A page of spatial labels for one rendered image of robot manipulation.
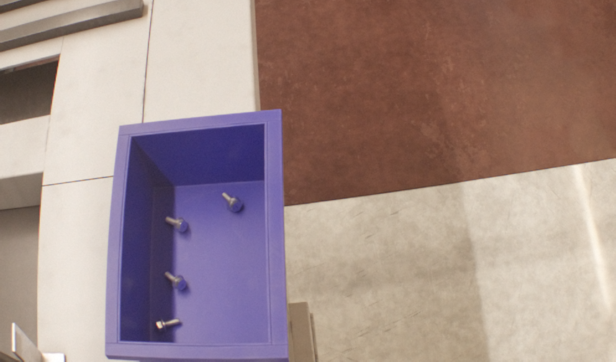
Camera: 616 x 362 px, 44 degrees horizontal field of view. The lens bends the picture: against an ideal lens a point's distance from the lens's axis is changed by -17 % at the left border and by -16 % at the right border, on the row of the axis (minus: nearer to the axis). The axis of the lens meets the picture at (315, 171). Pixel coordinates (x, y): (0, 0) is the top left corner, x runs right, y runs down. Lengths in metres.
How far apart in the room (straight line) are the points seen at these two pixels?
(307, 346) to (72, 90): 0.49
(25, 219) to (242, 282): 0.31
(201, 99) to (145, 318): 0.26
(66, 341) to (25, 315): 0.12
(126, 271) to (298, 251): 1.05
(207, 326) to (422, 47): 1.39
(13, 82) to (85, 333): 0.44
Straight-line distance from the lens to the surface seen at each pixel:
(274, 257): 0.69
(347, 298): 1.69
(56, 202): 0.86
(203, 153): 0.79
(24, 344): 0.74
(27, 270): 0.92
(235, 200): 0.79
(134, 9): 0.99
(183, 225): 0.79
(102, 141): 0.89
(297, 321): 1.20
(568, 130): 1.94
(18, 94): 1.08
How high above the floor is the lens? 1.51
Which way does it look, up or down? 55 degrees down
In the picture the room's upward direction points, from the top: 7 degrees counter-clockwise
